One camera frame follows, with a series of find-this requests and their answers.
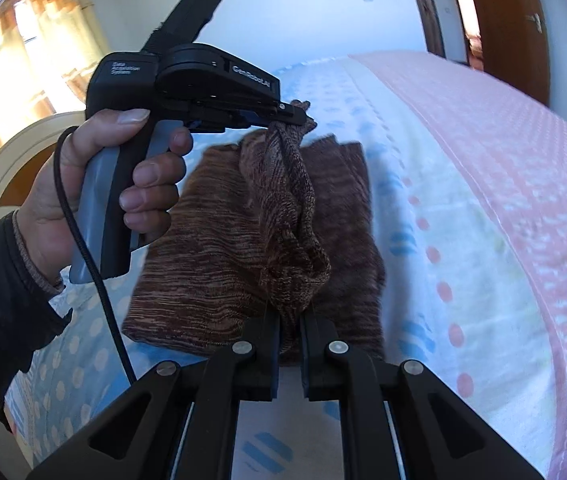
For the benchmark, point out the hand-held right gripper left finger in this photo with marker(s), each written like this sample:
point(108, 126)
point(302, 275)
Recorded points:
point(268, 350)

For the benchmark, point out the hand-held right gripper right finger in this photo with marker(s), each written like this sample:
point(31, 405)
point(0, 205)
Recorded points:
point(313, 355)

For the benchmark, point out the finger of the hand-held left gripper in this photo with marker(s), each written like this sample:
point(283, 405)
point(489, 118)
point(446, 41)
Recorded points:
point(263, 121)
point(283, 106)

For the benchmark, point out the brown knit sweater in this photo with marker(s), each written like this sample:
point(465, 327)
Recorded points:
point(203, 240)

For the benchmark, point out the person's left hand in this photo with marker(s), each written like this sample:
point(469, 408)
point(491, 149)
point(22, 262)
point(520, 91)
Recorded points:
point(48, 210)

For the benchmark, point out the yellow patterned curtain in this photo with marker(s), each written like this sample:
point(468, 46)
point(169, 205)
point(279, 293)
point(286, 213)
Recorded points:
point(63, 35)

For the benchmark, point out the cream wooden headboard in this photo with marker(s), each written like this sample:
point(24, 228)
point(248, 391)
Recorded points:
point(8, 160)

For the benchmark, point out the dotted blue pink bed sheet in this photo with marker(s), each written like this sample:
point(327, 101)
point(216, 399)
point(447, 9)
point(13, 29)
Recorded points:
point(463, 210)

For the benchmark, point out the brown wooden door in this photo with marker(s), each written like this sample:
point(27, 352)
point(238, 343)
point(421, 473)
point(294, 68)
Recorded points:
point(508, 35)

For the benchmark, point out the dark wooden door frame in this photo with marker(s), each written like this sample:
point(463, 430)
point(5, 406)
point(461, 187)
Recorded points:
point(426, 10)

